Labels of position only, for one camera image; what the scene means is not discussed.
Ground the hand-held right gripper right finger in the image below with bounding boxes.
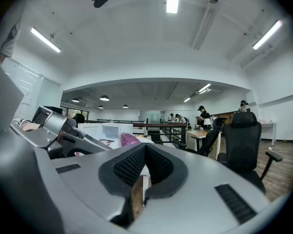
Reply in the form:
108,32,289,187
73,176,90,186
126,142,291,234

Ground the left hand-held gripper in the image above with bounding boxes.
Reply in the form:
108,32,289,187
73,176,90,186
9,105,113,159

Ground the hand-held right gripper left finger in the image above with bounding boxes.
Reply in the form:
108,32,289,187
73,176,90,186
33,142,147,234

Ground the purple eggplant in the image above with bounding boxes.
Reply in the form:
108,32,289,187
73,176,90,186
119,132,142,148

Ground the person's left hand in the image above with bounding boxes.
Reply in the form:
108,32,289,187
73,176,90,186
21,122,42,132

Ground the red white checkered tablecloth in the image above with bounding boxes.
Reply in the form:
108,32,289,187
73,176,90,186
99,138,122,149

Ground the glass window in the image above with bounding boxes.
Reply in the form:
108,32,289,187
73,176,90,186
61,106,89,121

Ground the wooden desk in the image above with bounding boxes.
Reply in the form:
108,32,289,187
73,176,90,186
190,129,222,154

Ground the white table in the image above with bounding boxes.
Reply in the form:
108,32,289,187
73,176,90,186
259,121,277,146

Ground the person's light shirt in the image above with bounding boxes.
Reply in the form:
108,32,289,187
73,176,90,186
0,13,24,58

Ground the black railing with wooden rail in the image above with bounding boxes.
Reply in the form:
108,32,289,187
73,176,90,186
95,118,188,151

